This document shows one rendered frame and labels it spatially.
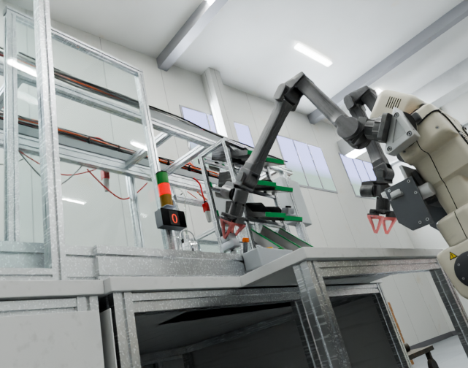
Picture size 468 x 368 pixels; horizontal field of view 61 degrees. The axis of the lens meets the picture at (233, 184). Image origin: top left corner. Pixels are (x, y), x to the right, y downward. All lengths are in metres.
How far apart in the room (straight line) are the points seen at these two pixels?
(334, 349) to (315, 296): 0.12
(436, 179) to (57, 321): 1.13
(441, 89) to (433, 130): 9.62
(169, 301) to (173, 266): 0.15
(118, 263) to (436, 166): 1.00
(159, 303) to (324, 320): 0.38
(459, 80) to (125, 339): 10.44
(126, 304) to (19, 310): 0.20
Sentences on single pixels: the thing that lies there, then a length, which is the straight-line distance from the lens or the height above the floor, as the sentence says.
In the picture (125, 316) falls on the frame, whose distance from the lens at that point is 0.89.
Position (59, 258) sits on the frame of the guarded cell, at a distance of 0.89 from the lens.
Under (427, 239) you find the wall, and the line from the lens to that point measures 12.80.
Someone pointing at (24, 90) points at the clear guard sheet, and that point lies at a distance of 1.07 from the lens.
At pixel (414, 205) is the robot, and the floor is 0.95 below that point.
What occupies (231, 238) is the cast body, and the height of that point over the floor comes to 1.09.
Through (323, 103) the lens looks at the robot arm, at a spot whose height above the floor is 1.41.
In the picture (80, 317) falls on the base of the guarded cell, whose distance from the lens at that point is 0.84.
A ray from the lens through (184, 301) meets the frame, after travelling 1.00.
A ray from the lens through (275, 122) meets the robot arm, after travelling 1.61.
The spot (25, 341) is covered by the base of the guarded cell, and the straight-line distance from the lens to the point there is 0.79.
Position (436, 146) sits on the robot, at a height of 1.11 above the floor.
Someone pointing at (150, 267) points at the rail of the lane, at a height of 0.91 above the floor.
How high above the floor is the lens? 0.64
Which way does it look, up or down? 24 degrees up
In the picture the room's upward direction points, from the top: 15 degrees counter-clockwise
